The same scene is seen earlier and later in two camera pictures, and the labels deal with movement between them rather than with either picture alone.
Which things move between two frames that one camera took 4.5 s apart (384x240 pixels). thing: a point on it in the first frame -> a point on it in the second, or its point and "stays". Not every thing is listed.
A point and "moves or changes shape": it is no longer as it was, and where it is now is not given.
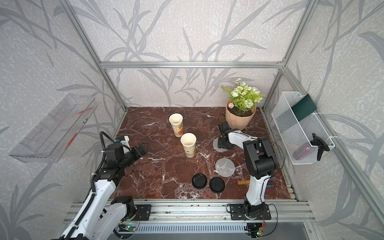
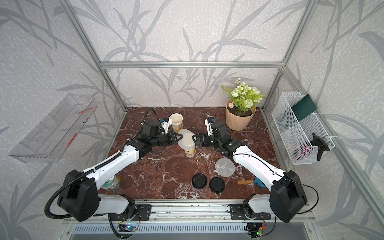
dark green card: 304,108 stays
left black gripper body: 129,157 -> 162,139
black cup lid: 199,181 stays
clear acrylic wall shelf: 49,140 stays
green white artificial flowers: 244,96 stays
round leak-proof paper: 215,143 moves or changes shape
